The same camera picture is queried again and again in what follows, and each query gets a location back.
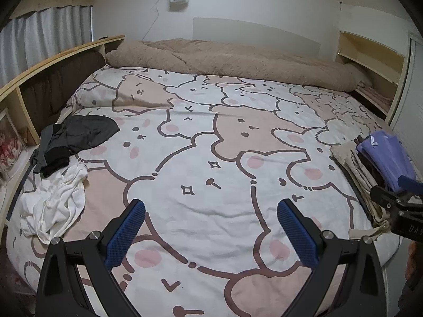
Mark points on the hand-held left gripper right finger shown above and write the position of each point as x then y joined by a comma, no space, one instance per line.
297,234

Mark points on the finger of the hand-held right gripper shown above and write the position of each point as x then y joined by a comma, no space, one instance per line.
383,196
411,184

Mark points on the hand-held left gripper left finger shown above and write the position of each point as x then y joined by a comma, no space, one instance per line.
127,231

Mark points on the black and grey shirt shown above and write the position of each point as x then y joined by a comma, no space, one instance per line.
82,132

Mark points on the purple folded sweater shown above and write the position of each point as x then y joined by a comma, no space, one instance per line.
386,158

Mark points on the beige waffle folded garment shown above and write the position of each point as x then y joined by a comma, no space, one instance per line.
350,168

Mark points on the white crumpled garment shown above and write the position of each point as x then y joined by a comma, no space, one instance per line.
56,201

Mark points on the pink striped cloth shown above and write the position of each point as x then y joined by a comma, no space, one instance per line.
373,97

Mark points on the cartoon bear printed bed sheet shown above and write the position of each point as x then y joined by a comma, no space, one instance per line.
198,158

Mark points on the dark grey garment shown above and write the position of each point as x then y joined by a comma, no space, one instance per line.
37,163

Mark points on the cream shelf cabinet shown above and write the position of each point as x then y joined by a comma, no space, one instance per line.
370,44

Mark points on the beige fluffy duvet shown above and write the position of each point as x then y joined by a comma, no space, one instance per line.
231,62

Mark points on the wooden headboard shelf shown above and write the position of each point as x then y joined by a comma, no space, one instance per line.
66,51

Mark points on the white curtain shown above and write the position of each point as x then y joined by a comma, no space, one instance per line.
39,36

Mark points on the picture frame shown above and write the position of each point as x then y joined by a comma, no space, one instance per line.
10,145

